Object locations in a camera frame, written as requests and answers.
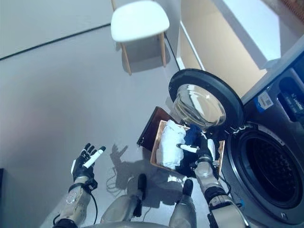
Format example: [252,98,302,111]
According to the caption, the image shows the grey robot torso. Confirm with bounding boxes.
[91,222,174,228]

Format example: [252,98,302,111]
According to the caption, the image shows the white stool with wooden legs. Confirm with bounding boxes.
[110,0,170,76]

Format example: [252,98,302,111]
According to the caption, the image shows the round glass washing machine door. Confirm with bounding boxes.
[168,68,245,135]

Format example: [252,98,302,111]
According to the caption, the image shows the blue garment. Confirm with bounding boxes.
[184,124,207,145]

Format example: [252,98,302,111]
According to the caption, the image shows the rectangular wicker laundry basket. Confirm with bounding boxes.
[149,120,226,179]

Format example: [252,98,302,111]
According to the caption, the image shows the white and beige cabinet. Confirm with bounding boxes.
[177,0,304,100]

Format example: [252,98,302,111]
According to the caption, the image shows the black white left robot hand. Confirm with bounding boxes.
[70,142,106,183]

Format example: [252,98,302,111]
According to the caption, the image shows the blue label sticker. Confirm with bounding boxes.
[253,91,274,114]

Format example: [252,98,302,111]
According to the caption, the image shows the dark grey washing machine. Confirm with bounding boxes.
[227,67,304,228]

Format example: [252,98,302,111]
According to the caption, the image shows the silver right robot leg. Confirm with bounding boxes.
[170,179,194,228]

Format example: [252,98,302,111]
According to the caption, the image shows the dark brown wooden box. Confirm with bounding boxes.
[136,106,173,152]

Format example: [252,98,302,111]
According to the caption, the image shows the thin grey floor cable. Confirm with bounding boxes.
[135,205,154,218]

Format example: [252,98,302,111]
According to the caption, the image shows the silver robot leg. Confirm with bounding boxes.
[99,173,148,226]
[170,179,194,228]

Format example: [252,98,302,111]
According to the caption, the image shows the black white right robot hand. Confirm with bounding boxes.
[177,133,217,162]

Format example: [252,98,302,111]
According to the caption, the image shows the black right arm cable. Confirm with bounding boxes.
[222,181,245,209]

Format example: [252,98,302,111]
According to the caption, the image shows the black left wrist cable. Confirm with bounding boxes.
[53,180,98,225]

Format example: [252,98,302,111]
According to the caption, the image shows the silver left robot leg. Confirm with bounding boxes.
[99,173,148,226]

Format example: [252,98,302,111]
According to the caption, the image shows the white garment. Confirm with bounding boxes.
[156,120,188,171]

